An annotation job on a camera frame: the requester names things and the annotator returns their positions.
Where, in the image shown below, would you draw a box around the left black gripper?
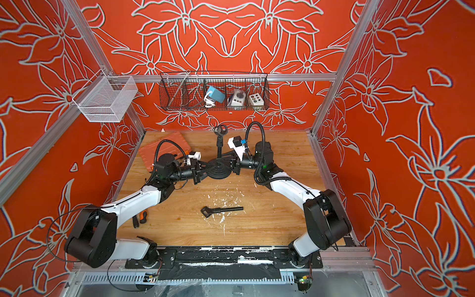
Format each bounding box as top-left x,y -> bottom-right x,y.
167,160 -> 216,186

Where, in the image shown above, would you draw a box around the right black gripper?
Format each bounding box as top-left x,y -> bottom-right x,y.
218,153 -> 265,179

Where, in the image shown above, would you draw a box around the black round stand base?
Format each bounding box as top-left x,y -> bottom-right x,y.
206,158 -> 233,179

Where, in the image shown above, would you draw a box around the black mic clip pole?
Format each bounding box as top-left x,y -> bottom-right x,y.
213,124 -> 228,158
200,206 -> 244,218

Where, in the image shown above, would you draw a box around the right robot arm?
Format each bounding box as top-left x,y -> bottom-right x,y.
228,121 -> 352,260

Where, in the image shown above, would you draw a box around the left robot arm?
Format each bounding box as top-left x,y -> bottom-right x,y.
64,152 -> 212,268

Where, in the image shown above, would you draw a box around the orange plastic tool case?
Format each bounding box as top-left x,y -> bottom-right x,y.
138,131 -> 192,173

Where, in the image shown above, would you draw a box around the white device black knobs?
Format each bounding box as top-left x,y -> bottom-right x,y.
228,89 -> 246,108

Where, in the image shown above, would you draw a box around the white button box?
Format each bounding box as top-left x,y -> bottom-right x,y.
247,93 -> 265,108

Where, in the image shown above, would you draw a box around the teal box in basket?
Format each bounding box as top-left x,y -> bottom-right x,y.
205,86 -> 226,103

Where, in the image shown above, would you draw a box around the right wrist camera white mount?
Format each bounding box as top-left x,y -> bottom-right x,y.
228,136 -> 247,161

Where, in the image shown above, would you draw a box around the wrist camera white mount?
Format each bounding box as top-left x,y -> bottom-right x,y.
228,136 -> 247,161
185,151 -> 202,165

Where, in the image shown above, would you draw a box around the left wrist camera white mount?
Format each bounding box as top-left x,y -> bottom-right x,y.
185,151 -> 202,165

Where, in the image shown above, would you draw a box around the orange black handled tool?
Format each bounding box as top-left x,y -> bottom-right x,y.
132,210 -> 148,228

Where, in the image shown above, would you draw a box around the black wire wall basket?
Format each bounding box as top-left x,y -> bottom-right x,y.
158,71 -> 270,111

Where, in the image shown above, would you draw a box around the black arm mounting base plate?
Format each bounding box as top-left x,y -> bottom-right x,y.
125,246 -> 323,283

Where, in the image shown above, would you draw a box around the clear plastic wall bin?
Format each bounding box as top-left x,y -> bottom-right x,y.
72,76 -> 138,123

